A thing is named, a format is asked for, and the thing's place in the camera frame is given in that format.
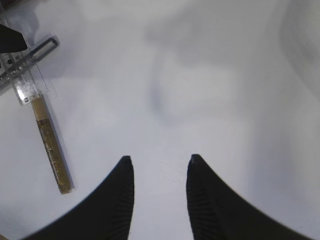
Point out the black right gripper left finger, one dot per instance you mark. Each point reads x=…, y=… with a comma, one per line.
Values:
x=106, y=214

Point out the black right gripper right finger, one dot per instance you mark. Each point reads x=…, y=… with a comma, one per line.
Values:
x=217, y=212

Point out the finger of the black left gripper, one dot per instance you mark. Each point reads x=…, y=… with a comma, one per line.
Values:
x=11, y=41

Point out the silver glitter pen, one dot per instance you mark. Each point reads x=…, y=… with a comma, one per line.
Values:
x=18, y=68

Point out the gold glitter pen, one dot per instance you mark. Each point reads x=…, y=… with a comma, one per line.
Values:
x=52, y=145

